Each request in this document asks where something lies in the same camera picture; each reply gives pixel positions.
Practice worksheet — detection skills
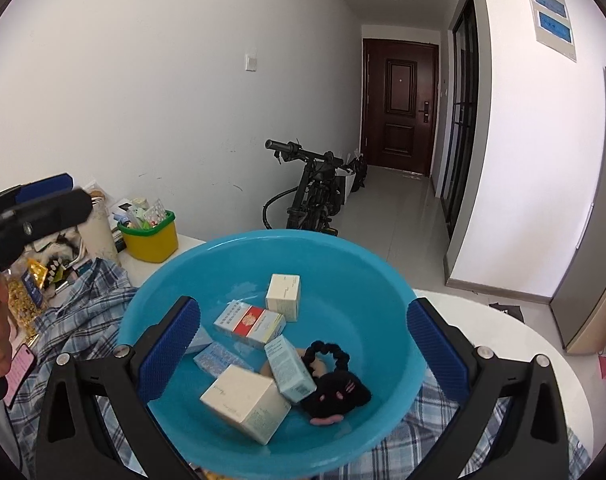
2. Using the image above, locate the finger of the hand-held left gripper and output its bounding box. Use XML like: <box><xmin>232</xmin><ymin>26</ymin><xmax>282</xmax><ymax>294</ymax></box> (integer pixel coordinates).
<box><xmin>0</xmin><ymin>173</ymin><xmax>74</xmax><ymax>213</ymax></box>
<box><xmin>10</xmin><ymin>188</ymin><xmax>92</xmax><ymax>242</ymax></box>

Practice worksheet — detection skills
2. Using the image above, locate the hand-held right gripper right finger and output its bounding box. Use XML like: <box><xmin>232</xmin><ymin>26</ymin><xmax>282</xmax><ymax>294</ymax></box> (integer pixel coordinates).
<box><xmin>406</xmin><ymin>297</ymin><xmax>570</xmax><ymax>480</ymax></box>

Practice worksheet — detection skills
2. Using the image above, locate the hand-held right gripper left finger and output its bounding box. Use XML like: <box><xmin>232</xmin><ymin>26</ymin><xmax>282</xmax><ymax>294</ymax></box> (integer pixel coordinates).
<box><xmin>35</xmin><ymin>296</ymin><xmax>202</xmax><ymax>480</ymax></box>

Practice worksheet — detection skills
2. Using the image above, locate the blue plastic basin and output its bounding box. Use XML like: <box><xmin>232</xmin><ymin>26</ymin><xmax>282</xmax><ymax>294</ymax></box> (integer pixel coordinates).
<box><xmin>117</xmin><ymin>230</ymin><xmax>430</xmax><ymax>476</ymax></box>

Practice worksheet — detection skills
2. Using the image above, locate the white desktop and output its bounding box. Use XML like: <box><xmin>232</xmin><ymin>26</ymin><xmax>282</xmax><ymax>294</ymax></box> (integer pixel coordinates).
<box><xmin>0</xmin><ymin>232</ymin><xmax>594</xmax><ymax>480</ymax></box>

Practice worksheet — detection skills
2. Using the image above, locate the blue patterned wipe packet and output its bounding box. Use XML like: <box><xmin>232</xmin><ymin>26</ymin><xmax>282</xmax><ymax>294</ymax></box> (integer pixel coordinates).
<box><xmin>185</xmin><ymin>325</ymin><xmax>214</xmax><ymax>356</ymax></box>
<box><xmin>193</xmin><ymin>342</ymin><xmax>256</xmax><ymax>378</ymax></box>

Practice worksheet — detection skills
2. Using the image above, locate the black and white fur toy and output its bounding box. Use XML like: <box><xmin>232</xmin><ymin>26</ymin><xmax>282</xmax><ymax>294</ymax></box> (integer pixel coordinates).
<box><xmin>33</xmin><ymin>232</ymin><xmax>91</xmax><ymax>266</ymax></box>

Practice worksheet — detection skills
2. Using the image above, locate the white steel thermos cup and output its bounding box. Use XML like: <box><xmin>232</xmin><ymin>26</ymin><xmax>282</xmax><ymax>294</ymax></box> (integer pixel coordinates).
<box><xmin>80</xmin><ymin>187</ymin><xmax>118</xmax><ymax>263</ymax></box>

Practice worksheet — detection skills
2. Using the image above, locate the yellow snack packet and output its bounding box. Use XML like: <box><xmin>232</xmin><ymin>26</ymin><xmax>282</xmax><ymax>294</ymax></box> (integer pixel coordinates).
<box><xmin>3</xmin><ymin>257</ymin><xmax>66</xmax><ymax>346</ymax></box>

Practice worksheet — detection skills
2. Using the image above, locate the red white blue box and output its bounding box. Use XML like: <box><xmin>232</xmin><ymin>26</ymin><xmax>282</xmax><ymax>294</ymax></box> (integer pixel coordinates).
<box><xmin>213</xmin><ymin>300</ymin><xmax>287</xmax><ymax>350</ymax></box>

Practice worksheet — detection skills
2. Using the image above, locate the large cream box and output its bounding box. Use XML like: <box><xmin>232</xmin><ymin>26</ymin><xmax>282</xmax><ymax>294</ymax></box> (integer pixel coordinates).
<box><xmin>200</xmin><ymin>364</ymin><xmax>292</xmax><ymax>446</ymax></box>

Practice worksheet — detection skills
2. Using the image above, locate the blue plaid shirt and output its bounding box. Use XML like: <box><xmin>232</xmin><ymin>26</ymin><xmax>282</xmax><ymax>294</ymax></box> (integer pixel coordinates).
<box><xmin>8</xmin><ymin>257</ymin><xmax>591</xmax><ymax>480</ymax></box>

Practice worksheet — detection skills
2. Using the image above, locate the yellow bin with green rim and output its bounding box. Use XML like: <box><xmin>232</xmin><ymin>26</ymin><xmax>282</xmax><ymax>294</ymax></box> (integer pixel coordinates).
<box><xmin>117</xmin><ymin>210</ymin><xmax>178</xmax><ymax>264</ymax></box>

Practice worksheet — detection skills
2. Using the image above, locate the blister pack of pills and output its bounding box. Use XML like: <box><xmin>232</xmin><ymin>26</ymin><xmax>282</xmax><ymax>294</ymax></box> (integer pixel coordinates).
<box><xmin>145</xmin><ymin>199</ymin><xmax>170</xmax><ymax>223</ymax></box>

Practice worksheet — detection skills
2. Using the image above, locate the black scrunchie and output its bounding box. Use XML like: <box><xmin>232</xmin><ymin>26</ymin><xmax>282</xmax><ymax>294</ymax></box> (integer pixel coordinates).
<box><xmin>303</xmin><ymin>341</ymin><xmax>351</xmax><ymax>376</ymax></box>

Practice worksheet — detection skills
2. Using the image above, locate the black plush toy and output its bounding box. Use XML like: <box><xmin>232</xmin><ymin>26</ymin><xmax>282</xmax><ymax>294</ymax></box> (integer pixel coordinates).
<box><xmin>297</xmin><ymin>370</ymin><xmax>372</xmax><ymax>427</ymax></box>

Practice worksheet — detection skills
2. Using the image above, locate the light teal box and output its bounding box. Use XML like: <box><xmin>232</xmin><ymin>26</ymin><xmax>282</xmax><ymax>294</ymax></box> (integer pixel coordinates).
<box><xmin>264</xmin><ymin>335</ymin><xmax>318</xmax><ymax>405</ymax></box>

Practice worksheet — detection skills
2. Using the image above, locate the small cream box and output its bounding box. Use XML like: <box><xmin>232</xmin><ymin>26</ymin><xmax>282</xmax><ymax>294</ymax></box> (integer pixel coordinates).
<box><xmin>265</xmin><ymin>274</ymin><xmax>302</xmax><ymax>323</ymax></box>

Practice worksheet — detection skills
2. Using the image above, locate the pink phone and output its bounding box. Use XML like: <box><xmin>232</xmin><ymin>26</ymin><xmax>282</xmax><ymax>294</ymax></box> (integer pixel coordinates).
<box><xmin>5</xmin><ymin>345</ymin><xmax>38</xmax><ymax>406</ymax></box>

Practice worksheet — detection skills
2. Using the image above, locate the grey and gold refrigerator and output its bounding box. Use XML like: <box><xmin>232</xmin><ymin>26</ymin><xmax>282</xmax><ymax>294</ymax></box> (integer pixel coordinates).
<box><xmin>550</xmin><ymin>66</ymin><xmax>606</xmax><ymax>356</ymax></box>

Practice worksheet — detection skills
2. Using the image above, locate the black electric bicycle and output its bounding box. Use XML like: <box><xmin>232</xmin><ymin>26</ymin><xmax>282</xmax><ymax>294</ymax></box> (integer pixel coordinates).
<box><xmin>263</xmin><ymin>139</ymin><xmax>368</xmax><ymax>237</ymax></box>

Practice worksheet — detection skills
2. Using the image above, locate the black framed sliding glass door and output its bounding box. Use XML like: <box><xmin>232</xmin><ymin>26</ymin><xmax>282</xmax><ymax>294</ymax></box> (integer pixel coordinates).
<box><xmin>440</xmin><ymin>0</ymin><xmax>481</xmax><ymax>241</ymax></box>

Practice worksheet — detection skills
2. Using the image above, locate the dark brown entrance door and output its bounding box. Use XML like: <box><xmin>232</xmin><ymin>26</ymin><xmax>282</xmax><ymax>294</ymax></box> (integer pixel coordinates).
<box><xmin>361</xmin><ymin>38</ymin><xmax>440</xmax><ymax>177</ymax></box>

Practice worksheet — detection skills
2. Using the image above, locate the wall electrical panel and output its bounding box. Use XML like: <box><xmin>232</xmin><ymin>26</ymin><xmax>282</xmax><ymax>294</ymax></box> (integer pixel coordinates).
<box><xmin>523</xmin><ymin>0</ymin><xmax>578</xmax><ymax>63</ymax></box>

